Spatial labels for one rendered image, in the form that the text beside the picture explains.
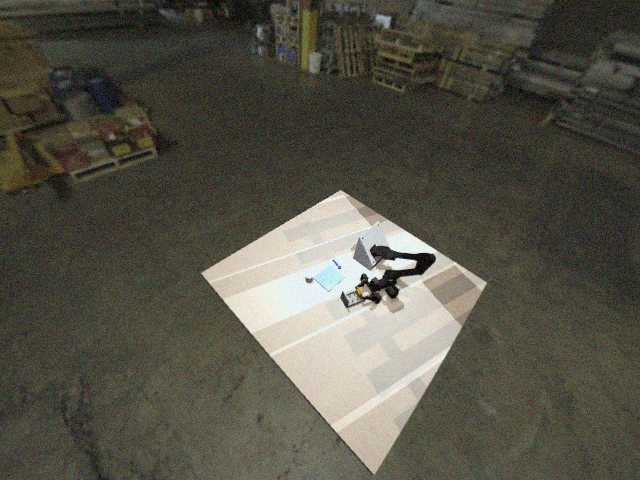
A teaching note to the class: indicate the black dish rack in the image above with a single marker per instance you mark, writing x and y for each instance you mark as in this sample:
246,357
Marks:
350,299

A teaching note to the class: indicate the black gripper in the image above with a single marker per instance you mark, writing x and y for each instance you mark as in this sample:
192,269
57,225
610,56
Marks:
373,297

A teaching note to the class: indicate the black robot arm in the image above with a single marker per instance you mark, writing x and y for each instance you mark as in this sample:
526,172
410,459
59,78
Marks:
424,262

